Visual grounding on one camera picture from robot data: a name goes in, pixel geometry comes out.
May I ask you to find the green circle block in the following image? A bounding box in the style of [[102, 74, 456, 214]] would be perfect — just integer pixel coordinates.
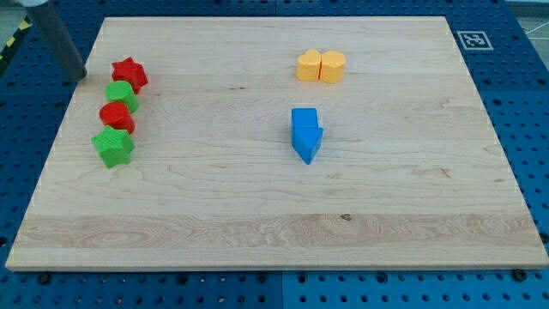
[[105, 81, 139, 113]]

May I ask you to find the red circle block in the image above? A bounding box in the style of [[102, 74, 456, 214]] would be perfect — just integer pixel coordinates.
[[99, 101, 136, 134]]

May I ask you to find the blue triangle block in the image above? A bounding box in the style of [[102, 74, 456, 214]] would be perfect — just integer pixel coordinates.
[[292, 127, 323, 165]]

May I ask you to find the blue square block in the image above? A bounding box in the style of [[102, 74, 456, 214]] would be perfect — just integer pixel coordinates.
[[291, 107, 319, 128]]

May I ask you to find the wooden board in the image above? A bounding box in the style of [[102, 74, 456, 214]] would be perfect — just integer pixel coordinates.
[[6, 16, 548, 272]]

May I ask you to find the yellow heart block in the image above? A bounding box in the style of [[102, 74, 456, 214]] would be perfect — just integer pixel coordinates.
[[296, 49, 322, 82]]

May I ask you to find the green star block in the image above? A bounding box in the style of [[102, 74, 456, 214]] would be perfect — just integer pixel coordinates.
[[91, 125, 135, 168]]

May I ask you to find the red star block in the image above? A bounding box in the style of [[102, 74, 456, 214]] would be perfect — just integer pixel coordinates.
[[112, 57, 148, 94]]

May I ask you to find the white fiducial marker tag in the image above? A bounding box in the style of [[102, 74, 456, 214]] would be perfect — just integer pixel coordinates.
[[456, 30, 493, 51]]

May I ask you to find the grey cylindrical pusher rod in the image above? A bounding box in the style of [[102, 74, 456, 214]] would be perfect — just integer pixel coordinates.
[[21, 0, 87, 82]]

